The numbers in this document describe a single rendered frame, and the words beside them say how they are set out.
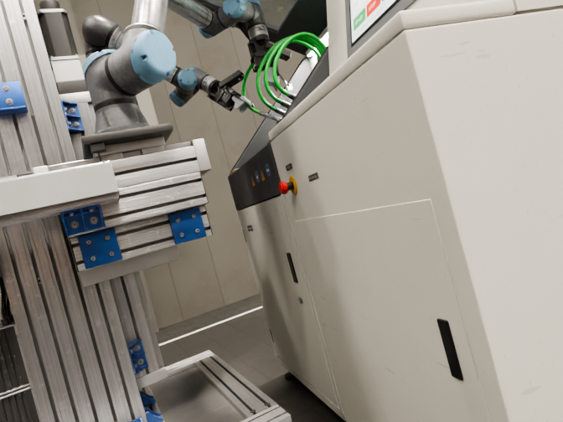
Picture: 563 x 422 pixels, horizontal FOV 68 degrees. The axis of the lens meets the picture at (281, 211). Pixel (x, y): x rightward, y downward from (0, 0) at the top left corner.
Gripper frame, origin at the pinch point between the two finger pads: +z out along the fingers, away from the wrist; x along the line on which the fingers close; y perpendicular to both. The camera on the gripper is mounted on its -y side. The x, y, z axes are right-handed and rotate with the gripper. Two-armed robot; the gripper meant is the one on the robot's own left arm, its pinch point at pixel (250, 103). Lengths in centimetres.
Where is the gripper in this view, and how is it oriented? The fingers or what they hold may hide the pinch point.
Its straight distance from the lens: 182.7
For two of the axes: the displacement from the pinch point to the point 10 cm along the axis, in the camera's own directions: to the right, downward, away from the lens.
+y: -5.4, 8.4, 0.7
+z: 7.8, 5.2, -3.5
